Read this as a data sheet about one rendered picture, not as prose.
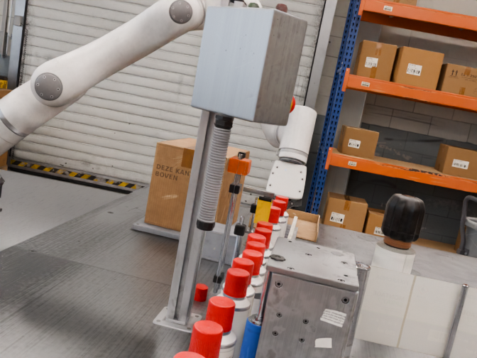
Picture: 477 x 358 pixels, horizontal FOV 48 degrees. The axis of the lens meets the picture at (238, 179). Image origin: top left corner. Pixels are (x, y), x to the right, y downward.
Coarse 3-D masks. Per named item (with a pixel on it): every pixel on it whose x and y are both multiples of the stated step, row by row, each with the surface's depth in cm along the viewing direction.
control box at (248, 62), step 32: (224, 32) 95; (256, 32) 89; (288, 32) 90; (224, 64) 95; (256, 64) 89; (288, 64) 92; (192, 96) 101; (224, 96) 95; (256, 96) 89; (288, 96) 95
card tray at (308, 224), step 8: (296, 216) 227; (304, 216) 226; (312, 216) 226; (248, 224) 201; (256, 224) 205; (296, 224) 217; (304, 224) 219; (312, 224) 222; (304, 232) 206; (312, 232) 209; (312, 240) 197
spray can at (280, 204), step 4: (276, 200) 130; (280, 200) 131; (276, 204) 129; (280, 204) 129; (284, 204) 129; (280, 208) 129; (284, 208) 130; (280, 212) 129; (284, 212) 130; (280, 216) 130; (280, 220) 129; (284, 220) 130; (280, 224) 129; (284, 224) 130; (284, 228) 130; (280, 232) 130; (280, 236) 130
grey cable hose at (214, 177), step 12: (216, 120) 93; (228, 120) 93; (216, 132) 93; (228, 132) 94; (216, 144) 94; (228, 144) 94; (216, 156) 94; (216, 168) 94; (216, 180) 95; (204, 192) 96; (216, 192) 95; (204, 204) 96; (216, 204) 96; (204, 216) 96; (204, 228) 96
